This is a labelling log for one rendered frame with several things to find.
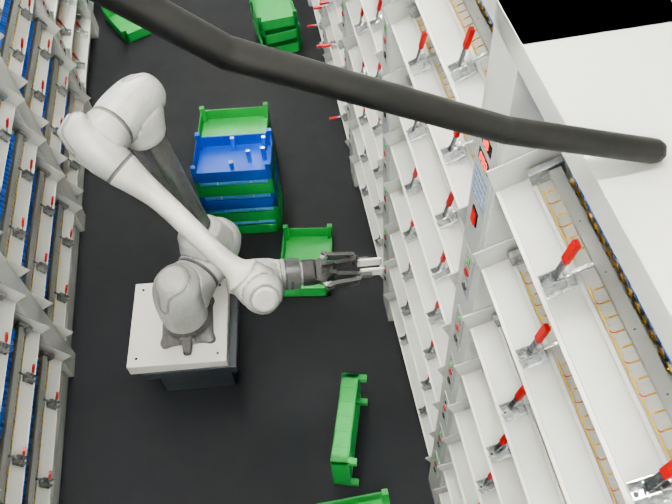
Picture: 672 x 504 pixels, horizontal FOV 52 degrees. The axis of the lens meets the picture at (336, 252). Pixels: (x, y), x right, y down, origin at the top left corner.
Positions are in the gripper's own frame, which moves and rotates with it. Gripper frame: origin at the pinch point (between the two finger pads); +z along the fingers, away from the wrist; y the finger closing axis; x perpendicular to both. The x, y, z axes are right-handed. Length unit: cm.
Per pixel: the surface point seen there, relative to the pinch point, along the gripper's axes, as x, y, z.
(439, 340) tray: 11.8, 32.9, 9.6
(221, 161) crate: -36, -83, -40
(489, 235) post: 77, 51, 0
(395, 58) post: 58, -19, 3
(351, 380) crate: -42.7, 13.7, -4.4
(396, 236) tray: -7.4, -16.0, 12.2
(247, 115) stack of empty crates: -50, -125, -26
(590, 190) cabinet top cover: 110, 72, -4
